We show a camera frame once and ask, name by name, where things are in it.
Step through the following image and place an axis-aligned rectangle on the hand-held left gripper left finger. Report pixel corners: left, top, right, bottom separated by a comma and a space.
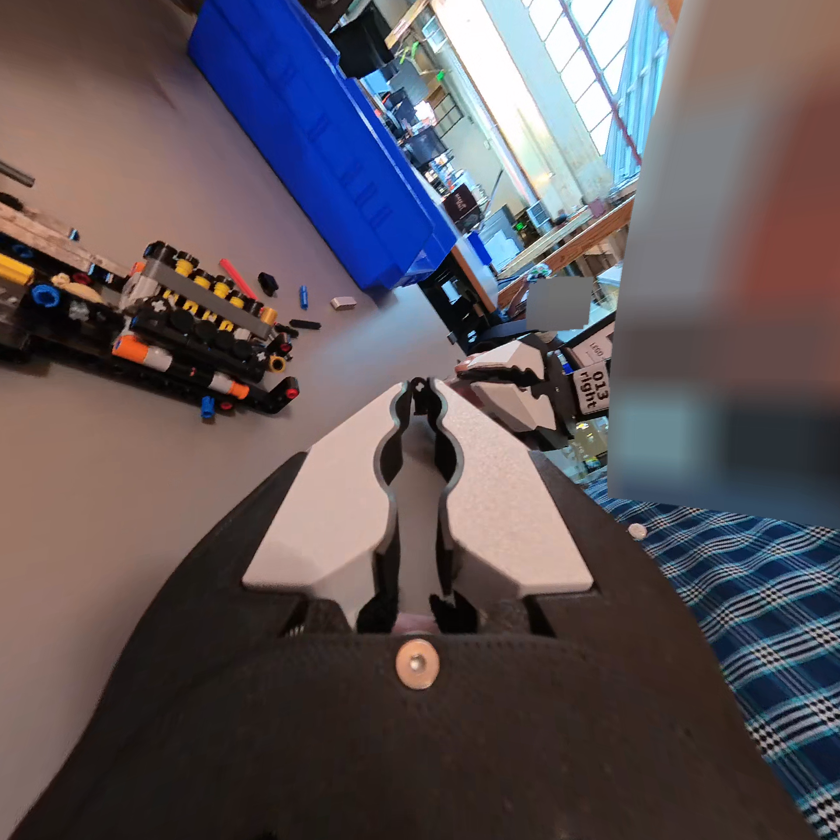
241, 382, 414, 634

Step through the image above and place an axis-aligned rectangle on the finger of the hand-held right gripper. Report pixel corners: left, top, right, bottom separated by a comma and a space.
455, 338, 549, 385
469, 382, 571, 437

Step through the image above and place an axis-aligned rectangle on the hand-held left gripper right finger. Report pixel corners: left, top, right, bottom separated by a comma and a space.
425, 378, 595, 634

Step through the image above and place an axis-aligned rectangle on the partly built lego vehicle chassis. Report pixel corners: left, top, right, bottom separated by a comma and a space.
0, 161, 301, 419

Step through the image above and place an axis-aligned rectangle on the long red lego axle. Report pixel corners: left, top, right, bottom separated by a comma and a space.
218, 258, 258, 299

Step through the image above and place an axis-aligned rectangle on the blue plaid shirt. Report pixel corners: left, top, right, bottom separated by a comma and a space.
583, 478, 840, 840

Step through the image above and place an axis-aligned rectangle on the large blue plastic bin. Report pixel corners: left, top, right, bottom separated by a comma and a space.
187, 0, 460, 294

